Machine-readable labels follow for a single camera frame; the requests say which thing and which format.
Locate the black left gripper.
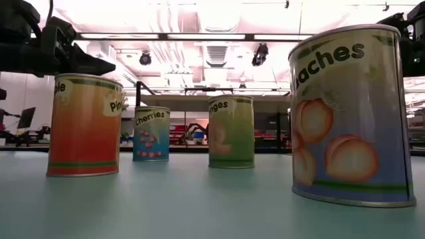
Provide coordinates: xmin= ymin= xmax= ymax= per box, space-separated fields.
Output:
xmin=0 ymin=16 xmax=116 ymax=78

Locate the black ceiling spotlight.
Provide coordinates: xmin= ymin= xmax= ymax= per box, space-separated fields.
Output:
xmin=139 ymin=51 xmax=153 ymax=66
xmin=251 ymin=42 xmax=269 ymax=67

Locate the teal cherries can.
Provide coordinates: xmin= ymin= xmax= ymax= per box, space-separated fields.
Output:
xmin=132 ymin=106 xmax=171 ymax=163

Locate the black background monitor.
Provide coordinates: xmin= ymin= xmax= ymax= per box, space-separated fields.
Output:
xmin=17 ymin=106 xmax=37 ymax=129

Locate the green oranges can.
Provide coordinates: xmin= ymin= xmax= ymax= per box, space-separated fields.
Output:
xmin=208 ymin=94 xmax=256 ymax=170

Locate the orange pineapple can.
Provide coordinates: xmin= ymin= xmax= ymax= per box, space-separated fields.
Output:
xmin=46 ymin=73 xmax=124 ymax=178

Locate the wooden shelf with black legs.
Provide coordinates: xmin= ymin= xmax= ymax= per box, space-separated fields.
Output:
xmin=135 ymin=80 xmax=293 ymax=155

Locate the blue peaches can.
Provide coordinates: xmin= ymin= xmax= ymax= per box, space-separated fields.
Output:
xmin=288 ymin=23 xmax=417 ymax=208

